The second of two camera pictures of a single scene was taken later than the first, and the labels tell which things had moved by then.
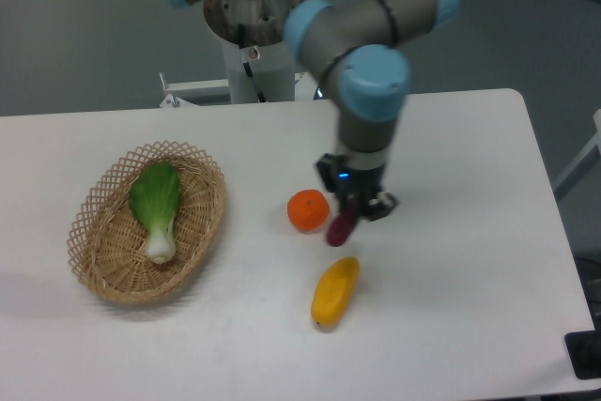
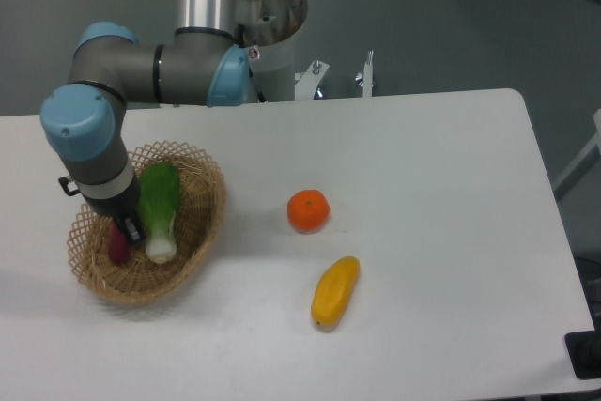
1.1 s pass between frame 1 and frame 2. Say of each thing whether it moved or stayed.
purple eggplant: moved
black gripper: moved
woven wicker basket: stayed
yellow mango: stayed
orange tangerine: stayed
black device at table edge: stayed
